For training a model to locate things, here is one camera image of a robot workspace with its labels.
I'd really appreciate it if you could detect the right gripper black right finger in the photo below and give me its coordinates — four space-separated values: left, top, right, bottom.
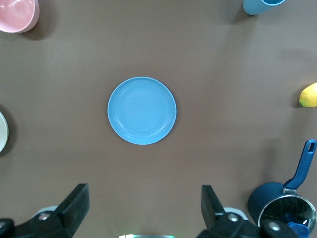
198 184 297 238

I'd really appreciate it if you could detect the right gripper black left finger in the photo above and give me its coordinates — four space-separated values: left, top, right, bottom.
0 183 90 238

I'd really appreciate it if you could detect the blue plate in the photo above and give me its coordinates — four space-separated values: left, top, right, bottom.
107 76 177 146

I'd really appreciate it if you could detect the dark blue saucepan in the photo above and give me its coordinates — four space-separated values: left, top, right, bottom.
247 139 317 238

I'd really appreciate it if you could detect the small blue plastic piece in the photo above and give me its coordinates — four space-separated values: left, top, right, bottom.
287 213 310 238

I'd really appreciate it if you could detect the beige plate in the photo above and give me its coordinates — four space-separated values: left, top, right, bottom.
0 110 10 153

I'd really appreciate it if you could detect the yellow lemon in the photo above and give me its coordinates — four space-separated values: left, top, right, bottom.
299 82 317 108

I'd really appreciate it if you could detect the brown table cloth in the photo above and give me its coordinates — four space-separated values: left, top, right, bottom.
0 0 317 238

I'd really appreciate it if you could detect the pink bowl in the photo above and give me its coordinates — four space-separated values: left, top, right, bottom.
0 0 40 34

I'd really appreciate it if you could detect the blue plastic cup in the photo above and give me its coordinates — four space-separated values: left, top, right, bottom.
242 0 288 16

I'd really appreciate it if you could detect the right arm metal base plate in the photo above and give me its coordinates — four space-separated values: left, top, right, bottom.
119 233 175 238

